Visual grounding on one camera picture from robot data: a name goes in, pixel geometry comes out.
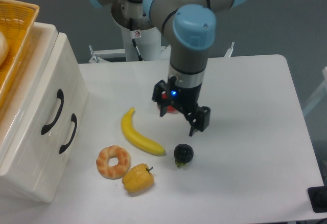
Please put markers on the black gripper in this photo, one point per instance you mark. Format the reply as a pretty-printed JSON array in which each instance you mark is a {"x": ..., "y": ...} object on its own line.
[{"x": 185, "y": 100}]

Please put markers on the white top drawer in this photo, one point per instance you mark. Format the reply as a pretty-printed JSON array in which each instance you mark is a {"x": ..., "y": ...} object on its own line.
[{"x": 61, "y": 71}]

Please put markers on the white drawer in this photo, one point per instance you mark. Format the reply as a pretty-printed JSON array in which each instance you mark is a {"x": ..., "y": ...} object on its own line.
[
  {"x": 61, "y": 71},
  {"x": 34, "y": 169}
]

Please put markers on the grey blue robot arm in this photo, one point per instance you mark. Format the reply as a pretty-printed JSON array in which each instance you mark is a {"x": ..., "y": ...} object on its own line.
[{"x": 189, "y": 26}]

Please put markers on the white lower drawer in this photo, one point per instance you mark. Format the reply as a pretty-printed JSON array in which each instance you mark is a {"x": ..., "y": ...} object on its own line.
[{"x": 34, "y": 169}]

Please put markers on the white drawer cabinet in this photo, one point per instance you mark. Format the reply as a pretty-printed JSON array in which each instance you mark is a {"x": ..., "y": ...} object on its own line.
[{"x": 42, "y": 40}]

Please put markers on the red bell pepper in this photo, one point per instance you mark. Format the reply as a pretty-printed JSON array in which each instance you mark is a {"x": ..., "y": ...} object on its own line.
[{"x": 170, "y": 109}]

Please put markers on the dark purple mangosteen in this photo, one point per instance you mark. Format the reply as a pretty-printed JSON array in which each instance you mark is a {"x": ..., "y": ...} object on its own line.
[{"x": 183, "y": 154}]

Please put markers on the yellow banana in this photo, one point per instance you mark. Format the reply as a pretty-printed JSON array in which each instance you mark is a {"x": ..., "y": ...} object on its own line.
[{"x": 138, "y": 140}]

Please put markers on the yellow bell pepper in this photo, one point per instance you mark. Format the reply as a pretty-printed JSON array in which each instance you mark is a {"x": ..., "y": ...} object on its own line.
[{"x": 138, "y": 178}]

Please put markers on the glazed donut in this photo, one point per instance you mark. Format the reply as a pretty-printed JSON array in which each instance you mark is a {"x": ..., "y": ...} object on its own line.
[{"x": 113, "y": 162}]

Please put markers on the black device at edge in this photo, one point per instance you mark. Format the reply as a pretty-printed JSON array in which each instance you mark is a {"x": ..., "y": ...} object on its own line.
[{"x": 317, "y": 196}]

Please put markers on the yellow wicker basket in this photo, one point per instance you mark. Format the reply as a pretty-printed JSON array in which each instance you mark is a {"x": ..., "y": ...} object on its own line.
[{"x": 17, "y": 20}]

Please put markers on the white bun in basket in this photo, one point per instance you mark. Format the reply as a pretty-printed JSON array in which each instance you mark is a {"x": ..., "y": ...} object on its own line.
[{"x": 4, "y": 48}]

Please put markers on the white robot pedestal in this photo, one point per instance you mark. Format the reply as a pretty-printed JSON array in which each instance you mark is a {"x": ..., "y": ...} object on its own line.
[{"x": 141, "y": 40}]

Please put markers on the white frame at right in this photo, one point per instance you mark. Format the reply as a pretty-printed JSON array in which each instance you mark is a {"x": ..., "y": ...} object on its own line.
[{"x": 317, "y": 95}]

